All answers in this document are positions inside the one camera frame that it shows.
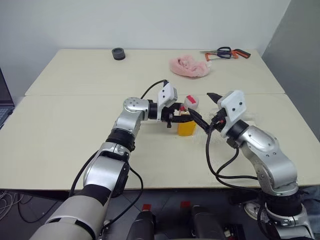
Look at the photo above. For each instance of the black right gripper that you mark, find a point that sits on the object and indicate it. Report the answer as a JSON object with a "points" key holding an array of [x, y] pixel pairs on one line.
{"points": [[218, 118]]}

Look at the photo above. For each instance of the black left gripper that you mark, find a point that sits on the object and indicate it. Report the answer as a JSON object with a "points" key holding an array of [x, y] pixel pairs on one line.
{"points": [[168, 112]]}

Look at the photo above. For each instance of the white cap with red tape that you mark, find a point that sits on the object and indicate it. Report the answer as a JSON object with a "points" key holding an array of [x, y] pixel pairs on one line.
{"points": [[196, 103]]}

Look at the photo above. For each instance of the orange juice bottle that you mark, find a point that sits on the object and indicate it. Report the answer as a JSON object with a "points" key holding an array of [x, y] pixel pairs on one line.
{"points": [[186, 128]]}

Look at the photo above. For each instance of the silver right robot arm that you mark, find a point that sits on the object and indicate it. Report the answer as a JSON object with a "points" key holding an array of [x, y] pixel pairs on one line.
{"points": [[270, 155]]}

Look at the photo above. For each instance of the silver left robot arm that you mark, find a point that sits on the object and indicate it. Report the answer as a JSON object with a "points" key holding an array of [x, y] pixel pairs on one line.
{"points": [[107, 170]]}

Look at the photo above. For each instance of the pink fluffy cloth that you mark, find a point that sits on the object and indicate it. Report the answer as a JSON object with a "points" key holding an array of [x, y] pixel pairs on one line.
{"points": [[187, 67]]}

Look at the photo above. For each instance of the white round floor object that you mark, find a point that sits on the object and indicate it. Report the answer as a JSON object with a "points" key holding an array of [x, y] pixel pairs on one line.
{"points": [[252, 210]]}

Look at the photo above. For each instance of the dark rounded shape red tag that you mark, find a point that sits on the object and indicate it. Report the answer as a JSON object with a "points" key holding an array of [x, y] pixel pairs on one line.
{"points": [[205, 225], [145, 225]]}

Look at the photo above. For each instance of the blue jeans of bystander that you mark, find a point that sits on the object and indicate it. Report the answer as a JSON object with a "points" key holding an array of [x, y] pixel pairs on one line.
{"points": [[312, 197]]}

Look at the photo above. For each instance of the dark laptop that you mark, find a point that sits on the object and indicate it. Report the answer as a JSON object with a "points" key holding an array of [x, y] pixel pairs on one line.
{"points": [[5, 100]]}

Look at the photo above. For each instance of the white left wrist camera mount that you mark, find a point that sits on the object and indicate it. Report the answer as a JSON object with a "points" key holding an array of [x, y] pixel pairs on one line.
{"points": [[166, 96]]}

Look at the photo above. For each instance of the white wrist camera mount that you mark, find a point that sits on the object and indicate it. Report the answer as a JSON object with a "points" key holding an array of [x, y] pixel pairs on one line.
{"points": [[235, 105], [166, 96]]}

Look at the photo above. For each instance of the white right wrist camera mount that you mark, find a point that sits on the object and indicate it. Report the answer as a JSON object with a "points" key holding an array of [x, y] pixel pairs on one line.
{"points": [[235, 105]]}

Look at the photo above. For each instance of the black bracket with white knob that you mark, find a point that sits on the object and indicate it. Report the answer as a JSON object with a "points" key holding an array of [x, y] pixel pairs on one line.
{"points": [[233, 233]]}

